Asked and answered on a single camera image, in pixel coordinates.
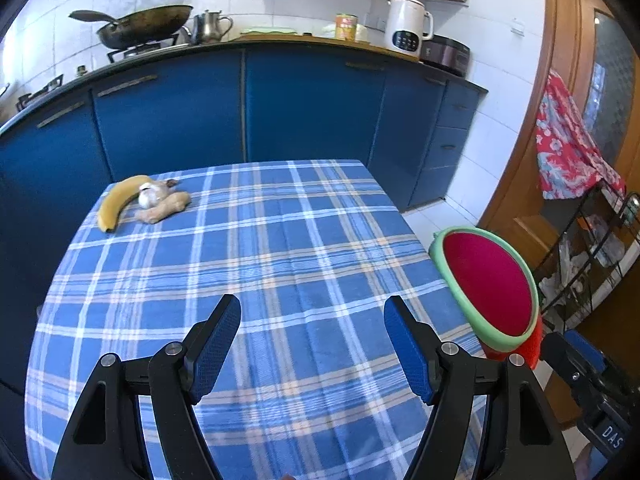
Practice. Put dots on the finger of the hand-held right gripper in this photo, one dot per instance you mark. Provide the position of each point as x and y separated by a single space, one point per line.
565 362
587 351

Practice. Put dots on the dark rice cooker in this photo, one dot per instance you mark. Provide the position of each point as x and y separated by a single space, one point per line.
445 55

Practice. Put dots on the gas stove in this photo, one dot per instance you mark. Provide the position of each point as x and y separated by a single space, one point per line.
135 50

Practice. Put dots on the white electric kettle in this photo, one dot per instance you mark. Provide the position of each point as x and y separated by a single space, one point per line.
407 25

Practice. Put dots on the red floral cloth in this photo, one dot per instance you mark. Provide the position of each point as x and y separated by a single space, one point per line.
565 150

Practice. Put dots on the garlic bulb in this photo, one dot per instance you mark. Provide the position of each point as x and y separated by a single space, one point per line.
147 199

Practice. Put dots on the yellow banana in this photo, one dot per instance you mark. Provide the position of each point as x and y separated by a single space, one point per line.
117 202

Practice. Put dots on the white wall socket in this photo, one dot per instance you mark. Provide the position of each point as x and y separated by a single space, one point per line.
518 27

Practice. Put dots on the wooden door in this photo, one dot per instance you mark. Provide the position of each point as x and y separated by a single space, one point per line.
565 20

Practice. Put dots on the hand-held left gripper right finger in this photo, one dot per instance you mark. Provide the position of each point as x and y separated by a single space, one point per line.
410 350

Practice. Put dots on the yellow can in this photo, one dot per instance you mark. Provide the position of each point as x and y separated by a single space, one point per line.
345 27

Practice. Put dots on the metal kettle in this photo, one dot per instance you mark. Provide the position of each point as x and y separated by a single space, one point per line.
210 27

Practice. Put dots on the red bin with green rim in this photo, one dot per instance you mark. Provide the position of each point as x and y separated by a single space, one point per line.
490 280

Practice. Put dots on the ginger root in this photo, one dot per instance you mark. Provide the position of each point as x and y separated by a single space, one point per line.
165 210

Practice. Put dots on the black wok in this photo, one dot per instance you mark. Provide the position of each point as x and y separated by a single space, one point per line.
145 22

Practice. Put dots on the blue plaid tablecloth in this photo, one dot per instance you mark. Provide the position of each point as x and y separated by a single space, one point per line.
280 260

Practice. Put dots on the blue kitchen base cabinets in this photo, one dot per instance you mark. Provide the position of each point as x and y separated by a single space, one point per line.
300 100

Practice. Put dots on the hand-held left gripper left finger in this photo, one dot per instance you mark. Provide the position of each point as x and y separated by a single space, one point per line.
215 350

